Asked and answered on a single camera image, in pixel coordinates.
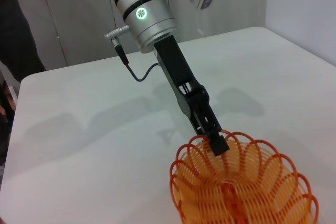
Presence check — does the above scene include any orange plastic wire basket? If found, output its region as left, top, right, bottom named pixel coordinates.
left=169, top=130, right=320, bottom=224

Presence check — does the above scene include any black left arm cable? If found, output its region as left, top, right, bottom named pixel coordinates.
left=103, top=25, right=160, bottom=82

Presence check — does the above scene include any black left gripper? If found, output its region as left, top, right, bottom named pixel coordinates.
left=153, top=35, right=211, bottom=141

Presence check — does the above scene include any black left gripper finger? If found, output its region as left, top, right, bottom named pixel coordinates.
left=187, top=84, right=230, bottom=157

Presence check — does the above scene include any person in dark clothing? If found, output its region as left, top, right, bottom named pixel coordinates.
left=0, top=0, right=47, bottom=83

